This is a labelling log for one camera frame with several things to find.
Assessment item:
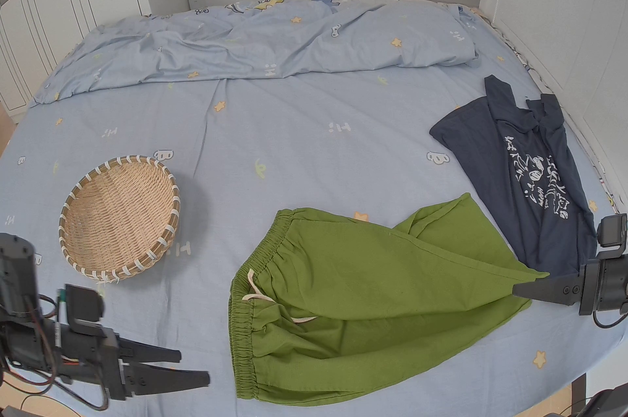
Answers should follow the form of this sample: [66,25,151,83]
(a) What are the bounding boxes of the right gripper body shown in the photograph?
[579,255,628,316]

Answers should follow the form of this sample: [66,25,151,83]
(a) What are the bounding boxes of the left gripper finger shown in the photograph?
[123,362,211,399]
[118,339,183,364]

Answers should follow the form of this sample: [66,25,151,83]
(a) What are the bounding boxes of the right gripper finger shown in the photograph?
[510,275,584,306]

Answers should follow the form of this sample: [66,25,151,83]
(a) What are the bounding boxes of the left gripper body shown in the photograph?
[7,319,129,401]

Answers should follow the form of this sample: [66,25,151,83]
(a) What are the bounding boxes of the green shorts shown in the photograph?
[229,192,549,401]

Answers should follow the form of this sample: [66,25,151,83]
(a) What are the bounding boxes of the round woven basket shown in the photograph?
[59,155,181,284]

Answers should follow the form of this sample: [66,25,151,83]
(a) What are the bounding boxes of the bed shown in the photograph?
[0,0,628,417]

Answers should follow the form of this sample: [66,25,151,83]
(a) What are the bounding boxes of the dark blue printed T-shirt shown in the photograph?
[429,75,600,278]

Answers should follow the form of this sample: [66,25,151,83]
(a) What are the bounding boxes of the pale blue quilt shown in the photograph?
[29,0,484,106]

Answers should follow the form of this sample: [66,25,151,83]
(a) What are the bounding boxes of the black cable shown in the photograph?
[592,311,620,330]
[0,356,110,412]

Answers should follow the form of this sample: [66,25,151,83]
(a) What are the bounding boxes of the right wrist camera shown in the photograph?
[596,215,628,261]

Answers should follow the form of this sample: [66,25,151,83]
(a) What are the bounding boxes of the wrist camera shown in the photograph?
[596,215,628,261]
[58,285,106,339]

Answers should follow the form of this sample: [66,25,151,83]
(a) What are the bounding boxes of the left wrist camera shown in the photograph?
[58,285,106,339]

